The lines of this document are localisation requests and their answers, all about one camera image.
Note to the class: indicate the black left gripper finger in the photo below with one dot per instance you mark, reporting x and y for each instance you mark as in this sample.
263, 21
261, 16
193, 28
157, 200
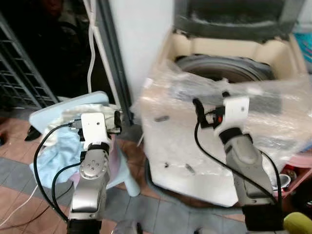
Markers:
118, 120

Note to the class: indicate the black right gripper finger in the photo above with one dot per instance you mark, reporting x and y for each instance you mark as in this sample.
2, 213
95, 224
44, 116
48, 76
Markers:
226, 94
198, 110

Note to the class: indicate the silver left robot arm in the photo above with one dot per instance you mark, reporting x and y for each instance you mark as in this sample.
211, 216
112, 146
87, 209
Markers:
91, 168

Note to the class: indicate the cream plastic-wrapped washing machine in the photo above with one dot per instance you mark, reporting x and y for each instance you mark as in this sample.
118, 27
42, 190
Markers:
170, 141

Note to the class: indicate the steel washer drum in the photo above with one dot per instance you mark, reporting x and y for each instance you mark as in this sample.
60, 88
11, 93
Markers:
229, 67

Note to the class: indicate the pale pink cloth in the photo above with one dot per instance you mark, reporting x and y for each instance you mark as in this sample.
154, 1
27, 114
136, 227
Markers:
117, 163

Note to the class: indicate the light blue cloth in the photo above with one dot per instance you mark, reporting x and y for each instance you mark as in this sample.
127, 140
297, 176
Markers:
56, 158

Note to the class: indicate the light blue plastic stool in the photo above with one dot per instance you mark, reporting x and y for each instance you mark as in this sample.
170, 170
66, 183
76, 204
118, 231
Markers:
46, 113

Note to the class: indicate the grey washer lid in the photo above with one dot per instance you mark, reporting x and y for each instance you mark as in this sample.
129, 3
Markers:
234, 19

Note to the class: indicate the teal patterned cloth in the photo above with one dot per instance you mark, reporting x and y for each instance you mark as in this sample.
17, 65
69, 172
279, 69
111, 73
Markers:
304, 51

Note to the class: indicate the white cup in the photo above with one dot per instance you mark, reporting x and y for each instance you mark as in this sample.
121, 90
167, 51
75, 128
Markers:
284, 181

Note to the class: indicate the pink plastic basket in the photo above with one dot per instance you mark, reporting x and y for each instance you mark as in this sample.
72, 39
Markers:
300, 163

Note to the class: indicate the grey metal grille gate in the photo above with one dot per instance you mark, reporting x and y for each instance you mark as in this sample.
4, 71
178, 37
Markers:
22, 73

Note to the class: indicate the yellow-green plastic container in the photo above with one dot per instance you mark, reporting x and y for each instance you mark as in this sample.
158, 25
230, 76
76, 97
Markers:
298, 224

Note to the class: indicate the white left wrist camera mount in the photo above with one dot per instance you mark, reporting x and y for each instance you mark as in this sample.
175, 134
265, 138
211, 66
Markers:
92, 127

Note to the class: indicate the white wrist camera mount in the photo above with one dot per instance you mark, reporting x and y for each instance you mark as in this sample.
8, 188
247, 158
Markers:
92, 127
236, 111

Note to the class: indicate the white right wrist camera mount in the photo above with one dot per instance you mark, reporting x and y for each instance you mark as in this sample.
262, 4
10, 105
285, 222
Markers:
236, 111

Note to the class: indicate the grey door frame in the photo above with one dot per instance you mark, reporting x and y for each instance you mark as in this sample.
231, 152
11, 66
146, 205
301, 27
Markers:
113, 58

